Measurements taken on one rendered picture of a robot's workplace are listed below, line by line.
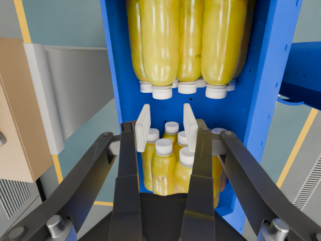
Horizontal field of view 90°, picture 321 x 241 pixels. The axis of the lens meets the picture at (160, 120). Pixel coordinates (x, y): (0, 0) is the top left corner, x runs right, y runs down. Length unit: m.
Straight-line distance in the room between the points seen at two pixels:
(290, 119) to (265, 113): 1.65
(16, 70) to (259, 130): 0.50
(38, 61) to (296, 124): 1.91
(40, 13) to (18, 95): 1.27
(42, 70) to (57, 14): 1.16
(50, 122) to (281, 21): 0.54
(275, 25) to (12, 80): 0.49
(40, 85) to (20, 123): 0.11
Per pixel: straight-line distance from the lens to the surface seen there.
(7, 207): 2.18
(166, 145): 0.36
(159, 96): 0.30
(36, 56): 0.52
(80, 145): 1.91
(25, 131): 0.53
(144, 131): 0.17
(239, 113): 0.42
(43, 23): 1.72
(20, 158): 0.56
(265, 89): 0.23
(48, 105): 0.55
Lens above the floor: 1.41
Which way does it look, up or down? 66 degrees down
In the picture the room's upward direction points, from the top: 173 degrees counter-clockwise
